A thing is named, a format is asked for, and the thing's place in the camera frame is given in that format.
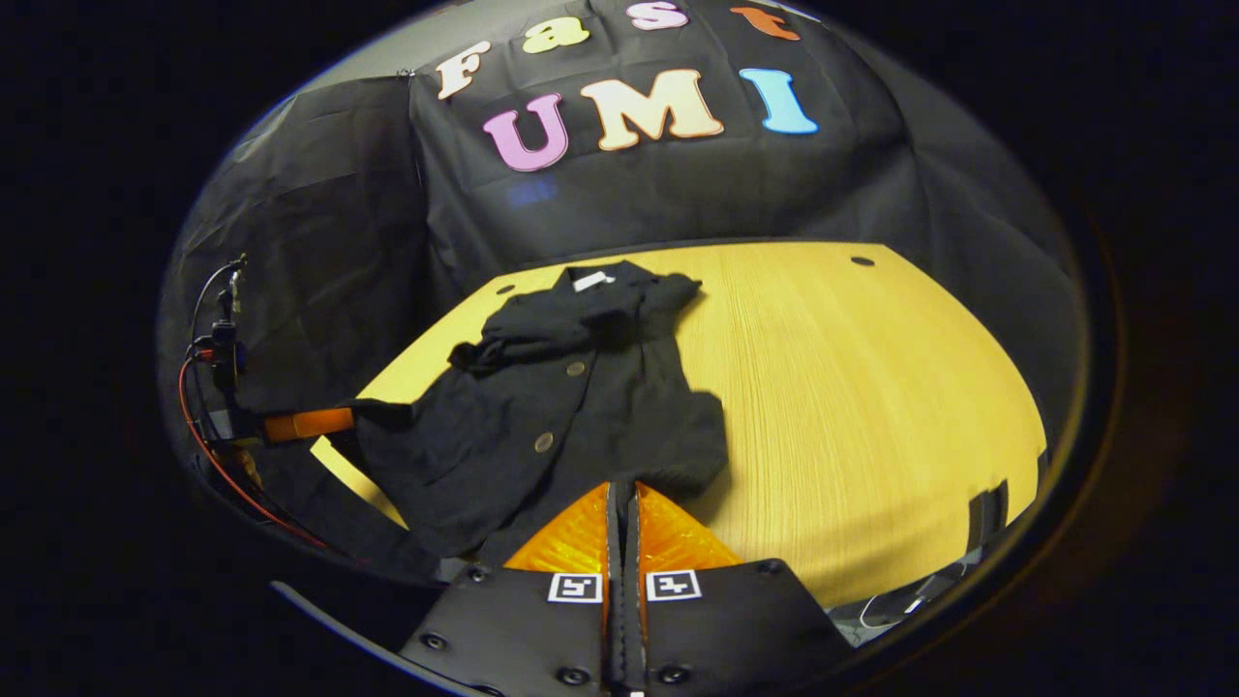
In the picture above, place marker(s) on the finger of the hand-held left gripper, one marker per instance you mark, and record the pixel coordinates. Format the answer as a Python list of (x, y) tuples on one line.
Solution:
[(310, 424)]

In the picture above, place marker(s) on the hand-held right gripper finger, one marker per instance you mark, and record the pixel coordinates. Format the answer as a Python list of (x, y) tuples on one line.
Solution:
[(635, 600), (614, 600)]

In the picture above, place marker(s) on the black buttoned jacket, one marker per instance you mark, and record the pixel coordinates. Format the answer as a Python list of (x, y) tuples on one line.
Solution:
[(581, 416)]

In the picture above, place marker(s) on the dark upright object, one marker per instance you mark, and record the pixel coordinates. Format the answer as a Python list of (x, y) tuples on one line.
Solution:
[(987, 518)]

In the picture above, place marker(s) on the black backdrop cloth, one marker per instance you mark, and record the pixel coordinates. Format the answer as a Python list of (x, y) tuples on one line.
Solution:
[(726, 184)]

